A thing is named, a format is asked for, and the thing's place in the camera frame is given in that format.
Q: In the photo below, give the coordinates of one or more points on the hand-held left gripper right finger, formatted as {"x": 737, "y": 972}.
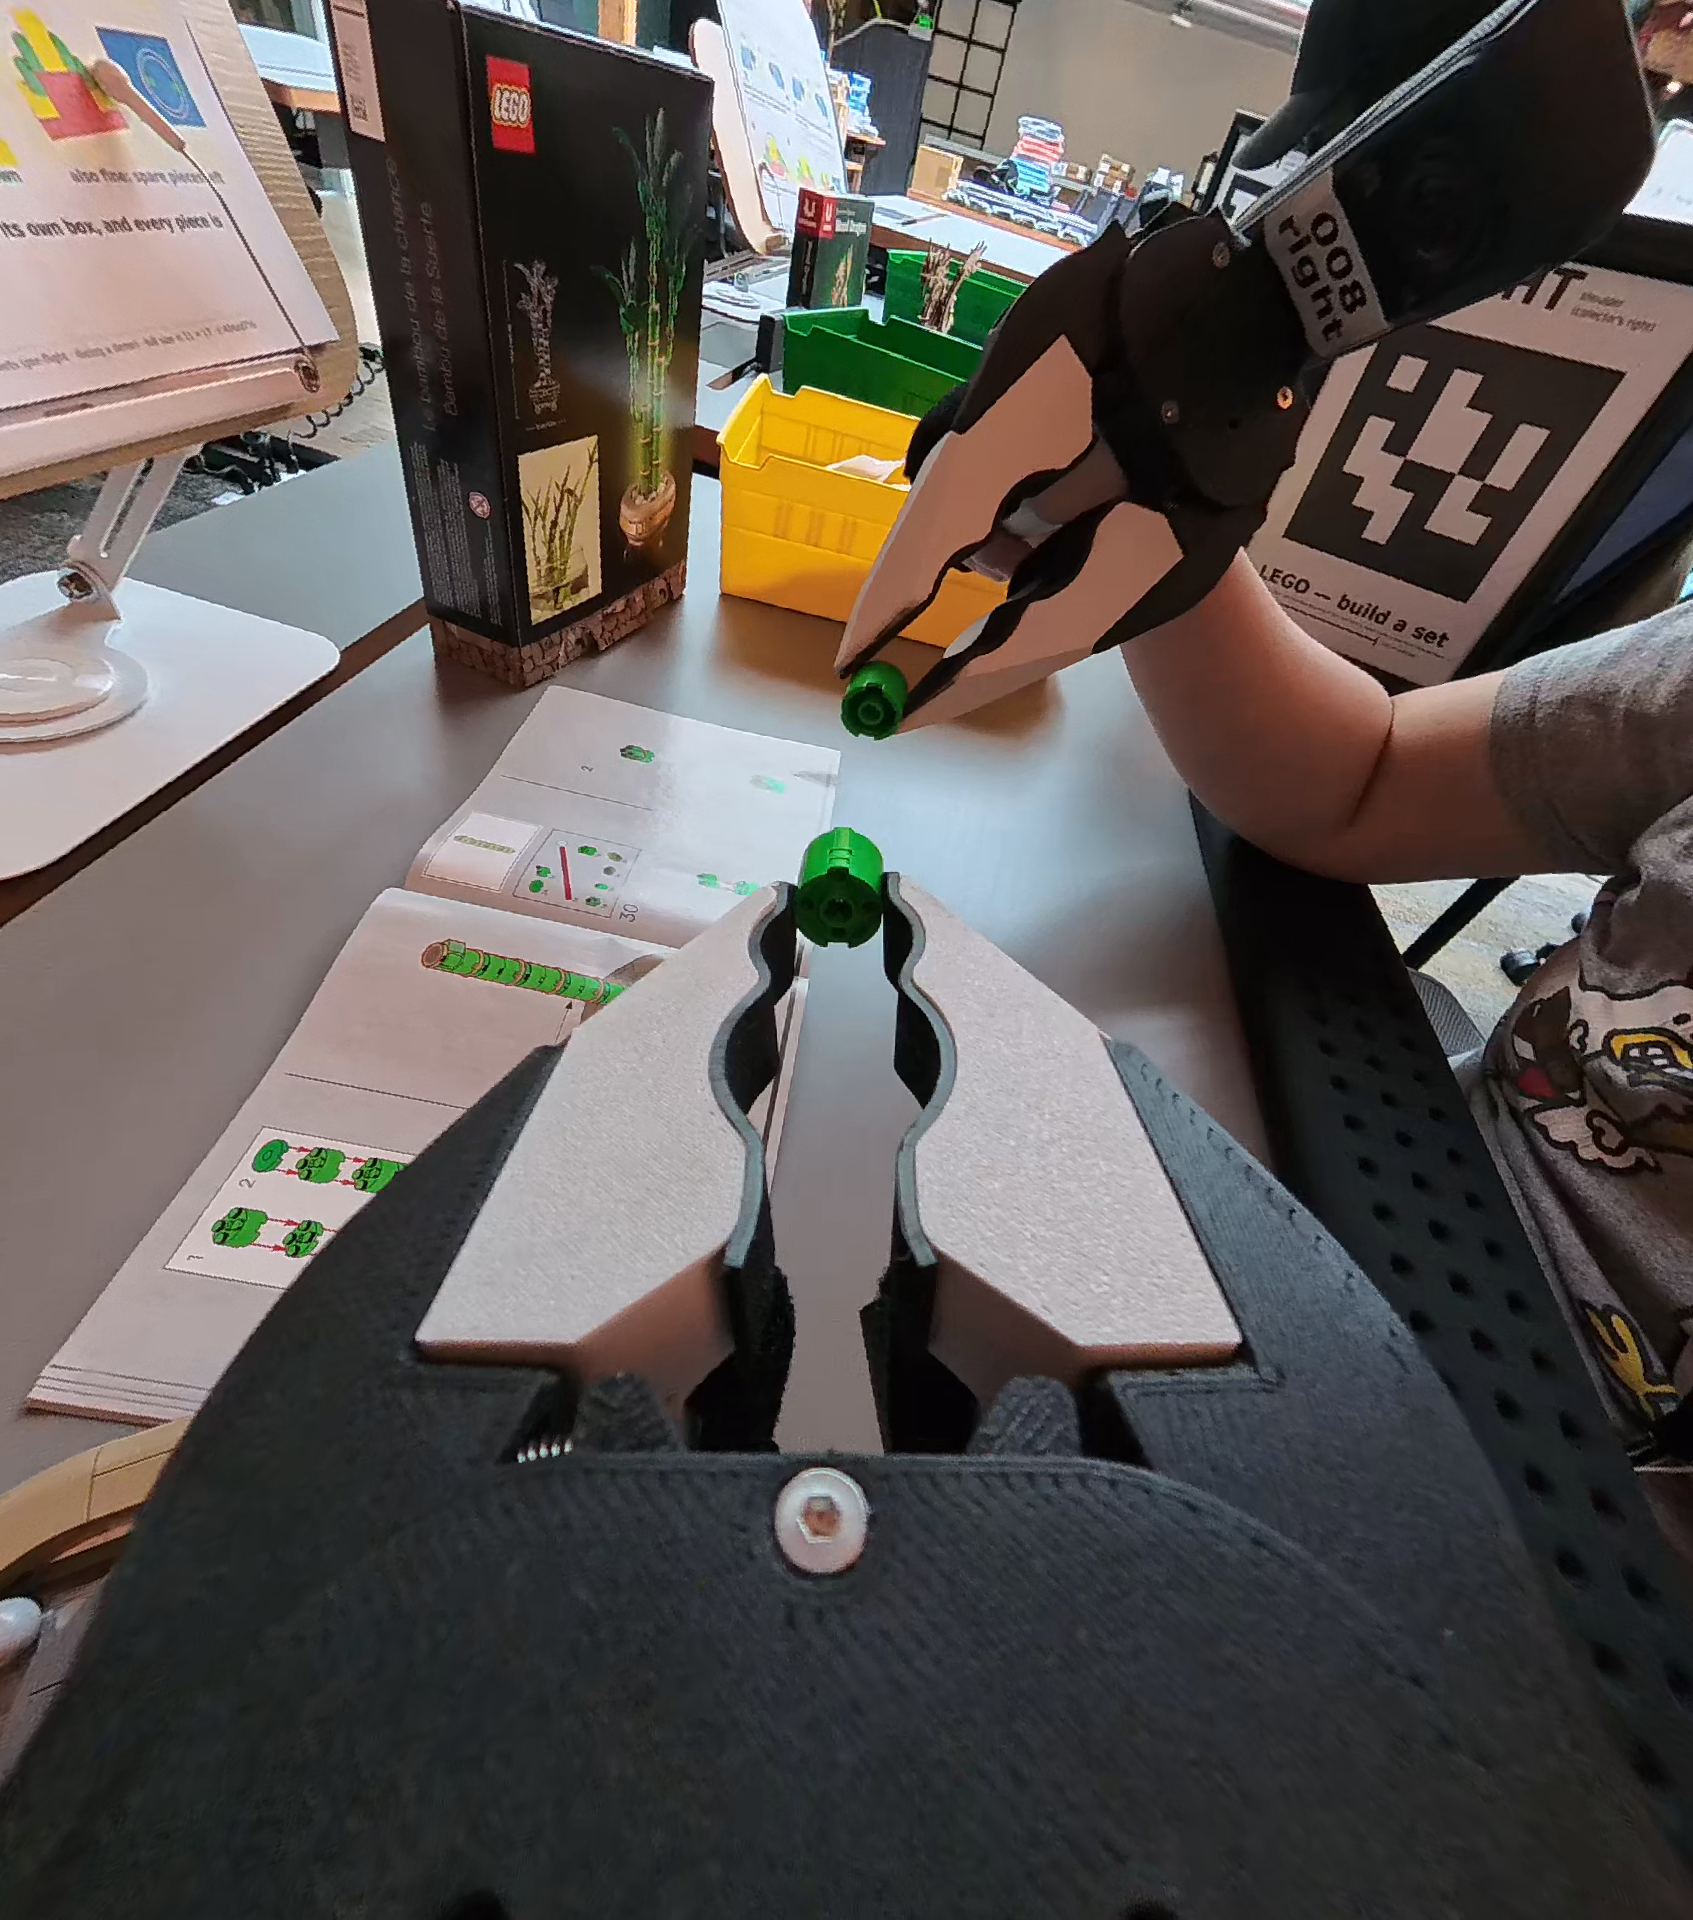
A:
{"x": 1071, "y": 1201}

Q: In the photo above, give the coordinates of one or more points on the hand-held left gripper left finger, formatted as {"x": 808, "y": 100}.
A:
{"x": 593, "y": 1201}

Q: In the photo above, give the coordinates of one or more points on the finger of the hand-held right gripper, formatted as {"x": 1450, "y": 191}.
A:
{"x": 1085, "y": 600}
{"x": 982, "y": 448}

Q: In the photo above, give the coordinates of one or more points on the green round brick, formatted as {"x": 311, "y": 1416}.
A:
{"x": 842, "y": 887}
{"x": 877, "y": 702}

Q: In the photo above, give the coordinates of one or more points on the person's right forearm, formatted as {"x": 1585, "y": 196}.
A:
{"x": 1311, "y": 749}

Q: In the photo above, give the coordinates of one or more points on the grey desk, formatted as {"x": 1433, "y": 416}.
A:
{"x": 1056, "y": 840}

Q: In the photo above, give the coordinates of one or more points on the green plastic bin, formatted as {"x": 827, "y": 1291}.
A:
{"x": 1005, "y": 292}
{"x": 849, "y": 354}

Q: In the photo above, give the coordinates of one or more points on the yellow plastic bin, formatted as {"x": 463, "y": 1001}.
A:
{"x": 786, "y": 512}

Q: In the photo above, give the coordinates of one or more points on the colourful stacked trays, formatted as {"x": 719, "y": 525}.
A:
{"x": 1042, "y": 152}

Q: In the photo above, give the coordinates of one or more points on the black white marker sign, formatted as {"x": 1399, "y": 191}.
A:
{"x": 1446, "y": 448}

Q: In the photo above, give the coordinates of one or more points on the small black set box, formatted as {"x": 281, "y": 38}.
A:
{"x": 836, "y": 233}

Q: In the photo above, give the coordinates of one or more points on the building instruction booklet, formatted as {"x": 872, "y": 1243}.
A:
{"x": 380, "y": 1021}

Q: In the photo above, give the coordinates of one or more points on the black perforated panel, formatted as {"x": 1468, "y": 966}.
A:
{"x": 1386, "y": 1126}

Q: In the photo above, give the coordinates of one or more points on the background instruction board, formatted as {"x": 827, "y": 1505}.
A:
{"x": 772, "y": 105}

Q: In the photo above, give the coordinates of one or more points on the black bamboo set box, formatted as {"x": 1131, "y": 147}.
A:
{"x": 530, "y": 374}

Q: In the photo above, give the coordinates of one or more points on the grey printed t-shirt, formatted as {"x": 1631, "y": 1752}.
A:
{"x": 1614, "y": 749}

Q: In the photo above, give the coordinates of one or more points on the white document stand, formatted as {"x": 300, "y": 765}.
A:
{"x": 112, "y": 719}

